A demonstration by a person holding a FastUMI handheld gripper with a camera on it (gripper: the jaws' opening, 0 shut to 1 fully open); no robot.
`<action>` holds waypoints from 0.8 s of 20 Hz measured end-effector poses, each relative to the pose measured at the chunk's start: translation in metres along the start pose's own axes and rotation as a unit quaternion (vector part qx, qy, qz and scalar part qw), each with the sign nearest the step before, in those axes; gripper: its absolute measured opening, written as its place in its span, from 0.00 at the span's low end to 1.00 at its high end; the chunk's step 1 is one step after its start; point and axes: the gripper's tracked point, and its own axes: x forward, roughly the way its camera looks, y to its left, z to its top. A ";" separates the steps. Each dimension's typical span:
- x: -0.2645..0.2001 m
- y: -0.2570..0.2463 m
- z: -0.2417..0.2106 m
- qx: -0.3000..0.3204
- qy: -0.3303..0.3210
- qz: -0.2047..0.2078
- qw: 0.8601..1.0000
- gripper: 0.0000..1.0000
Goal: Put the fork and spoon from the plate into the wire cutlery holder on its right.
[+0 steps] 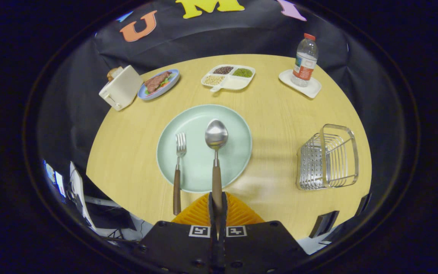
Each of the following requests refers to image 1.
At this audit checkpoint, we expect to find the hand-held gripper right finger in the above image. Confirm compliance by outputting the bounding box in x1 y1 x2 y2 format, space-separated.
219 192 309 274

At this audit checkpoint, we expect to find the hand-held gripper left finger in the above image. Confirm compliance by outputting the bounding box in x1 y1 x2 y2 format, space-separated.
133 192 219 274

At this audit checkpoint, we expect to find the fork with brown handle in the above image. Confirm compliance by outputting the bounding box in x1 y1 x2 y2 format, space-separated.
173 132 187 216

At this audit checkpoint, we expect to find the spoon with brown handle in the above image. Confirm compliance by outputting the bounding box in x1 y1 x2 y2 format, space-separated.
205 119 229 215

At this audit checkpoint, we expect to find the black table clamp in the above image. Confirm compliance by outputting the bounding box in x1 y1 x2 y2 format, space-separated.
309 210 340 239
356 193 372 216

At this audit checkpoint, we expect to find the dark floor object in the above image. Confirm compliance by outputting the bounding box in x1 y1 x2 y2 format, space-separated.
86 202 136 231

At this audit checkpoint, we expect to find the light green plate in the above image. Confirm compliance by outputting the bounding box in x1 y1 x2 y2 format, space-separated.
157 104 252 193

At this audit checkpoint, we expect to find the blue lit screen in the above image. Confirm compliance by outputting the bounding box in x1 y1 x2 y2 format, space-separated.
43 160 66 197

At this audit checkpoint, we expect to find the blue plate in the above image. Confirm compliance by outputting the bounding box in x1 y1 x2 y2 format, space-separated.
138 69 180 100

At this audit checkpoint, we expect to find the white square coaster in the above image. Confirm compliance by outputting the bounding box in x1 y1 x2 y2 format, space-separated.
279 69 322 99

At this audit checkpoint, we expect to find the white toaster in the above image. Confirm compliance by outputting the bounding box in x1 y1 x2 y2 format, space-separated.
99 65 144 111

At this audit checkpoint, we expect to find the white divided tray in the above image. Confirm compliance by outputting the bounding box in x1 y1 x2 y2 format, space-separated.
201 64 256 93

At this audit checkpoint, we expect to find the brown steak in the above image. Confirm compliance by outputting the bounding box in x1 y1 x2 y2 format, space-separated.
144 71 173 94

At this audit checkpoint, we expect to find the black backdrop cloth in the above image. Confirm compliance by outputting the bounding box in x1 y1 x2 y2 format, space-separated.
38 0 408 233

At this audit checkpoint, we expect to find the toast slice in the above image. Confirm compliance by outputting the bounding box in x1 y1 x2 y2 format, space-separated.
107 67 124 82

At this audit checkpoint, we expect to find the clear bottle red cap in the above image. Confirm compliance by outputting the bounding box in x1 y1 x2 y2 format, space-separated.
290 33 319 87

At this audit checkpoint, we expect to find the metal wire basket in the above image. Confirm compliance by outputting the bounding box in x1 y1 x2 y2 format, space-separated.
296 124 359 190

